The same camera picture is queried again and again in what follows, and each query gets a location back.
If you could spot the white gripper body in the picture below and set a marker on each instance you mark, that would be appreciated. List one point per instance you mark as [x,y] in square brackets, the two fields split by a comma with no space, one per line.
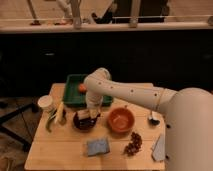
[93,112]

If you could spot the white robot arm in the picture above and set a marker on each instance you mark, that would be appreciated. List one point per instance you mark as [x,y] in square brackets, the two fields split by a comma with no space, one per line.
[187,144]

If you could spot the purple bowl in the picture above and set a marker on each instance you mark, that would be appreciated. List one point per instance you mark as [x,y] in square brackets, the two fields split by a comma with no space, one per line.
[84,124]

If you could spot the orange bowl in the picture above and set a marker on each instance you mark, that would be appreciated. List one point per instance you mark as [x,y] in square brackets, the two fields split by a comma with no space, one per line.
[120,120]

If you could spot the green plastic tray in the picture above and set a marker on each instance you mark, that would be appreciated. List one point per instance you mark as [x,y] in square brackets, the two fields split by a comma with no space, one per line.
[72,97]

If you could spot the orange fruit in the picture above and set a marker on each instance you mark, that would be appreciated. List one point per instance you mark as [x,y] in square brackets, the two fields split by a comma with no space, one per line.
[82,88]

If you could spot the blue sponge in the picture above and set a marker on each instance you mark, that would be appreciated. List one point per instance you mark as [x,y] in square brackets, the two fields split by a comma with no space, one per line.
[98,147]

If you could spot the corn cob with husk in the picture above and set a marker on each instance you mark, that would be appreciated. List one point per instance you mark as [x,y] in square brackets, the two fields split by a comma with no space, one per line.
[58,116]

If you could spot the white cup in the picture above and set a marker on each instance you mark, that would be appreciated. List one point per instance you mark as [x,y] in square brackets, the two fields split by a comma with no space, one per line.
[46,103]

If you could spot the bunch of red grapes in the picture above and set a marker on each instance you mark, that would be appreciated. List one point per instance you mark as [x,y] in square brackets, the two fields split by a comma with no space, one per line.
[134,146]

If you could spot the grey folded cloth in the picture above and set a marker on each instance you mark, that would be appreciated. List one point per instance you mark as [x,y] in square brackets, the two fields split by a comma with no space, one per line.
[158,148]

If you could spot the white handled ladle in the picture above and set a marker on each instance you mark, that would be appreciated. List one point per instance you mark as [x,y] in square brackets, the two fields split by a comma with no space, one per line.
[152,119]

